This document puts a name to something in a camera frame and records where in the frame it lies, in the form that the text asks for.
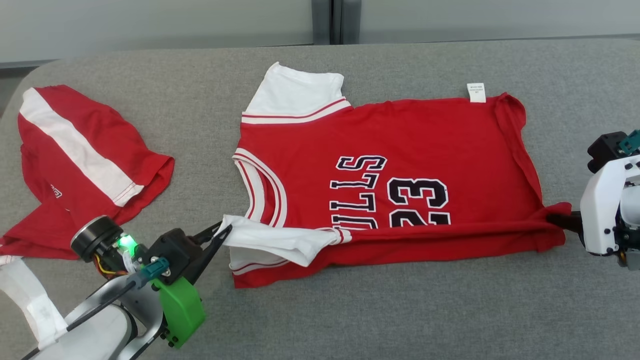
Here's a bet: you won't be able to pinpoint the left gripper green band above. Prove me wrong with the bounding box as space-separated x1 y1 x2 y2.
152 222 233 349

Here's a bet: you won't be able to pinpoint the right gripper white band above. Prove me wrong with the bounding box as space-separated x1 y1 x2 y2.
547 155 640 256

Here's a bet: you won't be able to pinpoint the red shorts with white stripe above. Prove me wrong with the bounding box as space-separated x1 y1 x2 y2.
0 85 176 266

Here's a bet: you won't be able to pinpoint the red basketball jersey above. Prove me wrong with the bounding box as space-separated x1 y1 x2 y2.
220 62 572 289

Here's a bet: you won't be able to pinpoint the black cylindrical left gripper motor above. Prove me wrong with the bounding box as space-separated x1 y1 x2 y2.
70 215 124 262

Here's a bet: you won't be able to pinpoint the left teal cable connector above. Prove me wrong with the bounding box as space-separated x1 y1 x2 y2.
141 257 171 282

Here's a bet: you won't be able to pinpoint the teal cable connector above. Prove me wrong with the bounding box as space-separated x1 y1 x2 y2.
141 257 171 282
619 130 640 156

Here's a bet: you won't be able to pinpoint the right teal cable connector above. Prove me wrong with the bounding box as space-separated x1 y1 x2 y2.
619 130 640 156

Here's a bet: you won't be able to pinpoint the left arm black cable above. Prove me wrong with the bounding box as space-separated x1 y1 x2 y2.
65 277 153 333

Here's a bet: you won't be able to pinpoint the white fabric cable sleeve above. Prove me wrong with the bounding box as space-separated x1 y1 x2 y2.
0 257 69 351

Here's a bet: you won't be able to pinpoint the grey vertical post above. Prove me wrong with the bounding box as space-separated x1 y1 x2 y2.
311 0 331 46

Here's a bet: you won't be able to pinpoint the grey rounded post cap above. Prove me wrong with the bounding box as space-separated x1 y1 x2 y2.
342 0 362 45

